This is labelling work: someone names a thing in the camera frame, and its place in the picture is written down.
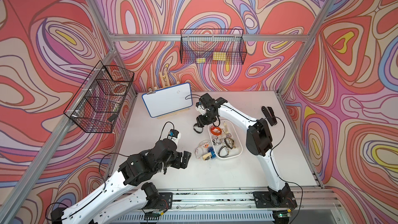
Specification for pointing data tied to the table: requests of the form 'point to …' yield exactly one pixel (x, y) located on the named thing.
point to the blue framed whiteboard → (168, 100)
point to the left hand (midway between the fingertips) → (185, 154)
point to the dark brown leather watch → (233, 145)
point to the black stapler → (269, 115)
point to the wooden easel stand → (165, 77)
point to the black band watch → (197, 129)
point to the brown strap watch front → (219, 150)
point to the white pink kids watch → (198, 152)
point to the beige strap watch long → (228, 135)
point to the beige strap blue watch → (206, 157)
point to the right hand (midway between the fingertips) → (203, 126)
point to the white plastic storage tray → (217, 141)
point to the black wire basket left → (95, 104)
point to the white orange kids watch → (206, 145)
